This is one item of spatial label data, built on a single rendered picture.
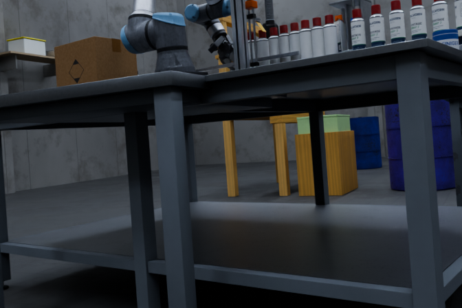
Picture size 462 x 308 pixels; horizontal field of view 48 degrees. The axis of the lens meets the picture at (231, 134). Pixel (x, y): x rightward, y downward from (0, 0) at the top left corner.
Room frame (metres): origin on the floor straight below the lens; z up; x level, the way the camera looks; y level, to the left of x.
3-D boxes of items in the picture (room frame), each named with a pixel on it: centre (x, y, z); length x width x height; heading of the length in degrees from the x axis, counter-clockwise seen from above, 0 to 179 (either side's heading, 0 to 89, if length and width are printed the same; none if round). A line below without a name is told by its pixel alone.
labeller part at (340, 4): (2.10, -0.52, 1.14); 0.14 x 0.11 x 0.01; 53
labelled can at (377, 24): (1.94, -0.57, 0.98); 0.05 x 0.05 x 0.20
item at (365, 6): (2.09, -0.51, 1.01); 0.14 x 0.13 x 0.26; 53
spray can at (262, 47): (2.25, -0.17, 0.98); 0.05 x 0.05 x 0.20
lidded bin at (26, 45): (8.69, 3.28, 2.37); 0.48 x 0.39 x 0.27; 154
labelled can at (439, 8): (1.80, -0.75, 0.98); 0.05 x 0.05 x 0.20
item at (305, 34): (2.11, -0.33, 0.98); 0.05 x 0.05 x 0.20
